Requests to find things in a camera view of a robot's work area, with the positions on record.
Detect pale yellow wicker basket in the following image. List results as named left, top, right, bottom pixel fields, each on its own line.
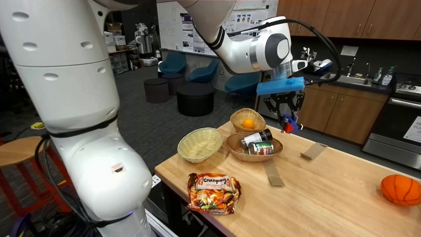
left=177, top=127, right=226, bottom=165

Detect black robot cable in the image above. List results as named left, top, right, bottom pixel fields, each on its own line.
left=232, top=17, right=344, bottom=83

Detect wooden lower cabinets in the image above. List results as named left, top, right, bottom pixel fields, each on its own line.
left=298, top=83, right=391, bottom=146

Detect blue toy block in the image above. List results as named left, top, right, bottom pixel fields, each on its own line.
left=281, top=112, right=305, bottom=135

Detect small tan wicker basket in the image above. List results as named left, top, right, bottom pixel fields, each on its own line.
left=230, top=107, right=268, bottom=135

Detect orange instant noodle packet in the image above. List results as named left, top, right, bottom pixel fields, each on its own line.
left=187, top=171, right=244, bottom=217

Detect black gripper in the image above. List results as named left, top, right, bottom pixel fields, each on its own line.
left=265, top=91, right=307, bottom=127

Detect white and silver can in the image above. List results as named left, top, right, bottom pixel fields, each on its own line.
left=241, top=128, right=274, bottom=149

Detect stainless steel oven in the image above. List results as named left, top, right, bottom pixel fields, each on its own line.
left=362, top=83, right=421, bottom=171

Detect round wooden stool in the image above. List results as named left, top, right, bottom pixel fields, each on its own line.
left=0, top=136, right=48, bottom=216

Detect orange fruit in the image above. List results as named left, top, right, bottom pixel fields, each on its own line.
left=241, top=117, right=257, bottom=132

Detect teal lounge chair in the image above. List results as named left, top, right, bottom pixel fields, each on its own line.
left=157, top=52, right=189, bottom=77

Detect orange toy basketball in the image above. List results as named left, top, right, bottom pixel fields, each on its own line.
left=380, top=174, right=421, bottom=208

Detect green and red can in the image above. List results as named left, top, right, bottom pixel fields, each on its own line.
left=248, top=141, right=277, bottom=157

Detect large black round ottoman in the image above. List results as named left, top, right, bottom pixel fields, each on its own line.
left=177, top=83, right=216, bottom=117

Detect wooden cabinets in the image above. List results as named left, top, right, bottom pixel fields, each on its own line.
left=277, top=0, right=421, bottom=42
left=298, top=83, right=391, bottom=146

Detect small wooden block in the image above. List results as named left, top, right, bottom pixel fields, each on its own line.
left=301, top=142, right=330, bottom=162

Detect whiteboard with papers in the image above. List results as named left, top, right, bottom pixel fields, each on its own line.
left=157, top=2, right=209, bottom=57

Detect wooden bowl with items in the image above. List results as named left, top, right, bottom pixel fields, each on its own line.
left=226, top=131, right=285, bottom=165

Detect dark round ottoman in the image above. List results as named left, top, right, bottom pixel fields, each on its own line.
left=144, top=78, right=172, bottom=104
left=162, top=73, right=186, bottom=95

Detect wooden upper cabinets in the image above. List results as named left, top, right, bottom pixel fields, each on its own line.
left=277, top=0, right=421, bottom=42

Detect kitchen sink with faucet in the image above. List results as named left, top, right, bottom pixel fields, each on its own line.
left=322, top=58, right=374, bottom=87

